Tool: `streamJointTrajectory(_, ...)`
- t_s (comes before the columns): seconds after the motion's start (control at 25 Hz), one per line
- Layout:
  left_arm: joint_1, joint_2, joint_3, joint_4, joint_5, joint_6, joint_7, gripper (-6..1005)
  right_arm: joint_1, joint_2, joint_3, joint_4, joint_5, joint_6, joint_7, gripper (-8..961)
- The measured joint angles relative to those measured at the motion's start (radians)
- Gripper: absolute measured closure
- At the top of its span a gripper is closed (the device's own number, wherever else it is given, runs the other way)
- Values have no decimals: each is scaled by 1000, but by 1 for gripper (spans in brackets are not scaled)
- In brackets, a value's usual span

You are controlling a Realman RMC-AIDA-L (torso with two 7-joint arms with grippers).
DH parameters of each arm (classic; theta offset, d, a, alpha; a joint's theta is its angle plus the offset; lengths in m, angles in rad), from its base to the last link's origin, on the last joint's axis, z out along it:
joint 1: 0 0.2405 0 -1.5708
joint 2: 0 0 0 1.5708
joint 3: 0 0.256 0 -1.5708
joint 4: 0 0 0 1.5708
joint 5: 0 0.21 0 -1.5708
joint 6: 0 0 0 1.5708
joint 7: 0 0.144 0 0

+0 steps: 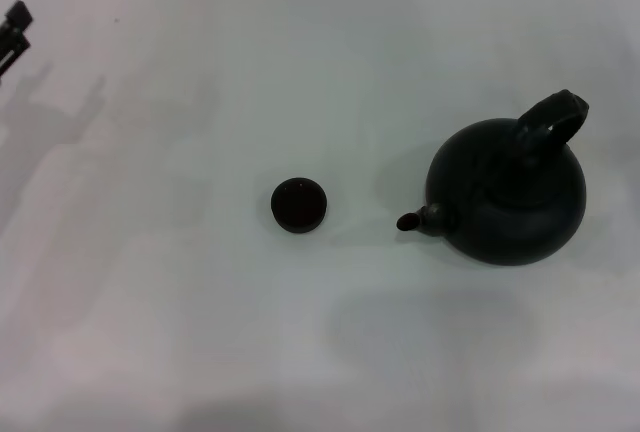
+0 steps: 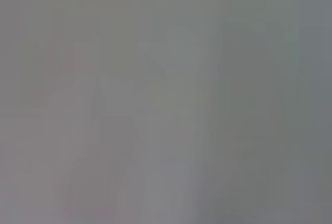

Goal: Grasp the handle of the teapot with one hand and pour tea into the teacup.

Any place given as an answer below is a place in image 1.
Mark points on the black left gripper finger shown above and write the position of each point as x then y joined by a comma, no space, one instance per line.
15,27

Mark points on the small dark teacup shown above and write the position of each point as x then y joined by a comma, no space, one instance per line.
299,204

